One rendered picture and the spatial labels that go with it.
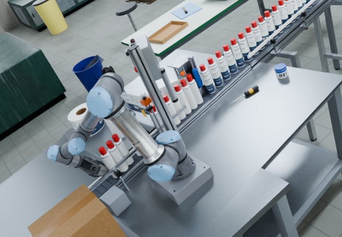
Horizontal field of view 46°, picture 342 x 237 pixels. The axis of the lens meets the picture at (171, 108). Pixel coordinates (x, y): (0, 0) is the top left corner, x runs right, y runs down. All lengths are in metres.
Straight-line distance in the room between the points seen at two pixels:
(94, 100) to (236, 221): 0.79
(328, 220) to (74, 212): 1.64
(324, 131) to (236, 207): 1.66
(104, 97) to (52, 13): 6.90
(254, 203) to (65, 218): 0.81
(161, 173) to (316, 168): 1.28
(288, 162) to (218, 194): 1.02
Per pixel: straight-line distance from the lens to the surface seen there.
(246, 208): 1.83
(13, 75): 5.35
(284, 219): 2.02
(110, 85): 1.68
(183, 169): 1.96
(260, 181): 1.92
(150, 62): 1.98
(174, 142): 1.87
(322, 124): 3.44
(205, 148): 2.20
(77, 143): 1.94
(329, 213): 2.81
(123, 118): 1.69
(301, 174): 2.76
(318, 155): 2.86
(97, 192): 2.22
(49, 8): 8.44
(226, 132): 2.25
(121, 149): 2.19
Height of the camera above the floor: 2.19
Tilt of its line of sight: 31 degrees down
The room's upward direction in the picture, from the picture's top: 25 degrees counter-clockwise
